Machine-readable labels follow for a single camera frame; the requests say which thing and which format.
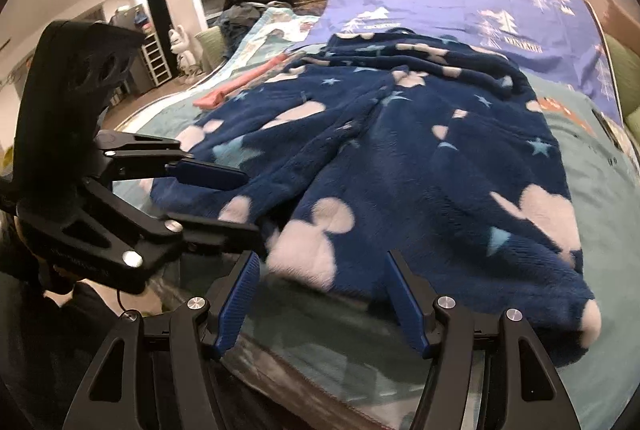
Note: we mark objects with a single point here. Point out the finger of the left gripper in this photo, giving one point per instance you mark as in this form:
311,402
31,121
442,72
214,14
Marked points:
207,175
211,238

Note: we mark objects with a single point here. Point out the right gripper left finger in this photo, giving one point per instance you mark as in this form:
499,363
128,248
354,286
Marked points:
151,372

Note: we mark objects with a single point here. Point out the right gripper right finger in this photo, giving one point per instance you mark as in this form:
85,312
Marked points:
521,388

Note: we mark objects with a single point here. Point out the navy fleece star garment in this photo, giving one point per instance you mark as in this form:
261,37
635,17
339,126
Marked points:
395,141

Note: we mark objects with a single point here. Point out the dark clothes pile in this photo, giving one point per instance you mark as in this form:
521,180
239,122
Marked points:
238,17

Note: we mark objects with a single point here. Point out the pink folded garment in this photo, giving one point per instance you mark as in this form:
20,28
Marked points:
248,78

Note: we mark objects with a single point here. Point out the white figurine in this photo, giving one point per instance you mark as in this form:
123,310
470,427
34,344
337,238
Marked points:
180,46

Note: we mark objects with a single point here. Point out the white ladder shelf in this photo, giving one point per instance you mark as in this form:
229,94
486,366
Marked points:
155,60

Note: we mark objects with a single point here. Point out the light printed quilt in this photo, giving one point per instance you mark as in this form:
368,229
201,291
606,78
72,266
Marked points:
276,31

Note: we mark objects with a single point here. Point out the teal printed bed blanket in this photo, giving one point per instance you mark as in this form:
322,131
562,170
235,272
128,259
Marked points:
342,362

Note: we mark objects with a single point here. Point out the green cushion near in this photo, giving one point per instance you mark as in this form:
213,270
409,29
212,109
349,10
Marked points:
627,75

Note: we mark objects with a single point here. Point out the purple tree print sheet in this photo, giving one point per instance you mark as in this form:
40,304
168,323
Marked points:
560,40

